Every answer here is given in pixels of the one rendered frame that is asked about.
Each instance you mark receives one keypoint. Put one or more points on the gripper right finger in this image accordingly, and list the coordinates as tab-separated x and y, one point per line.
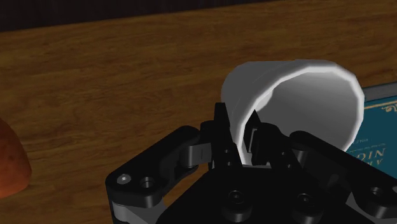
328	164

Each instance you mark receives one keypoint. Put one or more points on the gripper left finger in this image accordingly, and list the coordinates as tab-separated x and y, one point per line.
161	164

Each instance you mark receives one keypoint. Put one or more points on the teal book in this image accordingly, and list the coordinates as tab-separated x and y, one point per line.
377	136

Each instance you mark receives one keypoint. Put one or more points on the orange-red round fruit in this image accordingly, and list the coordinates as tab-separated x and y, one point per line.
11	164

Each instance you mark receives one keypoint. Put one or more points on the white cup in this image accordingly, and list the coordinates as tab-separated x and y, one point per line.
304	102

